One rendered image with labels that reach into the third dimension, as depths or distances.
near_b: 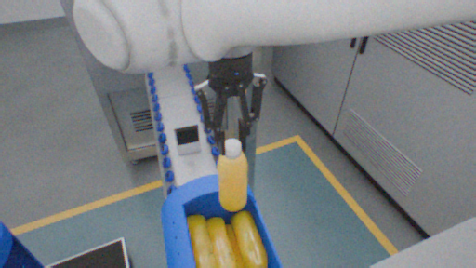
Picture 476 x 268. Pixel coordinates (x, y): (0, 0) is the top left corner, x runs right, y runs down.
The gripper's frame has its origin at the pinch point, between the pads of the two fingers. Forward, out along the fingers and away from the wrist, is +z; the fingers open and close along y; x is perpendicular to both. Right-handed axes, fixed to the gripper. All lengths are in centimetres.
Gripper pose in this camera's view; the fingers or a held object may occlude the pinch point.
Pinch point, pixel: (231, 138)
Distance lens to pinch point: 65.4
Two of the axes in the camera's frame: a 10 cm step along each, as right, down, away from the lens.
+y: -9.6, 2.0, -2.1
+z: 0.0, 7.3, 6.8
